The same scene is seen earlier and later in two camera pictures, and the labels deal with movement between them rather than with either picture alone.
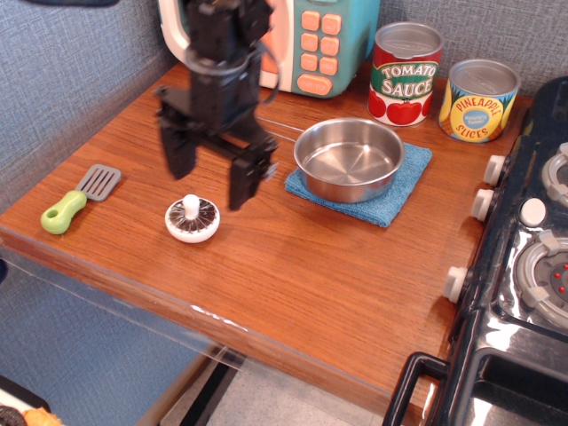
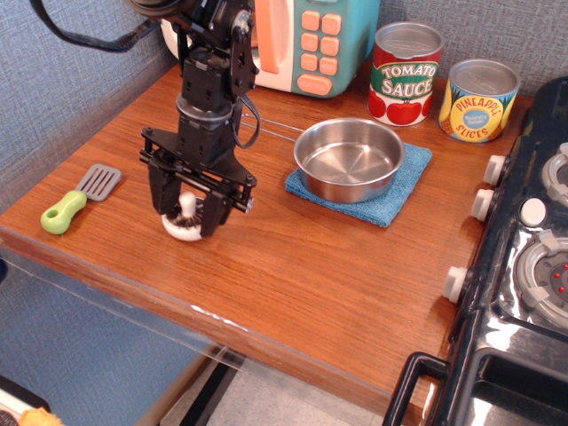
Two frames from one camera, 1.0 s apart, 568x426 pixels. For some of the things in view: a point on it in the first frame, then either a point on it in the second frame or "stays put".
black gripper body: x=222 y=109 -> x=201 y=152
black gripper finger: x=248 y=173 -> x=216 y=209
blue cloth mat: x=384 y=210 stays put
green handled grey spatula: x=97 y=185 stays put
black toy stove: x=508 y=359 stays put
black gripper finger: x=181 y=147 -> x=165 y=188
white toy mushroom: x=193 y=220 stays put
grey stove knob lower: x=454 y=281 stays put
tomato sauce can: x=405 y=70 stays put
